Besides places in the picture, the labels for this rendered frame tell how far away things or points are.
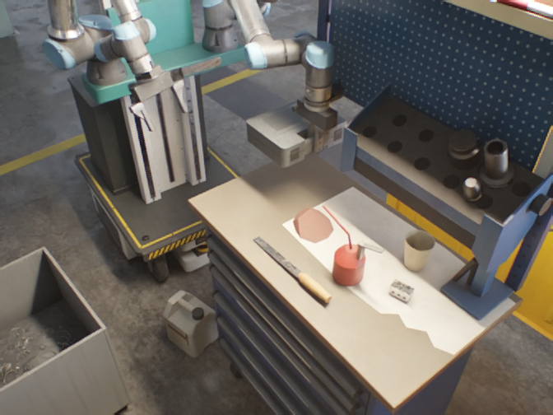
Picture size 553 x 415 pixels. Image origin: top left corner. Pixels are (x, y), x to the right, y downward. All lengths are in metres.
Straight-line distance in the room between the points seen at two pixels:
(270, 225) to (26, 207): 2.09
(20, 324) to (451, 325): 1.73
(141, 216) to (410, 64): 1.62
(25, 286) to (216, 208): 0.99
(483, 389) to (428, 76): 1.49
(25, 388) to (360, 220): 1.19
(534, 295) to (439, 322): 1.12
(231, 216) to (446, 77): 0.74
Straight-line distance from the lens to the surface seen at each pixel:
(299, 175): 1.80
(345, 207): 1.68
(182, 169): 2.76
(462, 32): 1.36
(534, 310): 2.55
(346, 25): 1.62
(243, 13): 1.67
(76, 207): 3.33
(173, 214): 2.63
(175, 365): 2.46
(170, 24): 2.30
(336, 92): 1.56
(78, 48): 1.98
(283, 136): 1.59
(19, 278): 2.32
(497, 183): 1.30
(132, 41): 1.75
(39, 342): 2.31
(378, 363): 1.32
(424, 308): 1.44
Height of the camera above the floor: 2.05
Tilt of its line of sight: 41 degrees down
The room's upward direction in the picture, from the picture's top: straight up
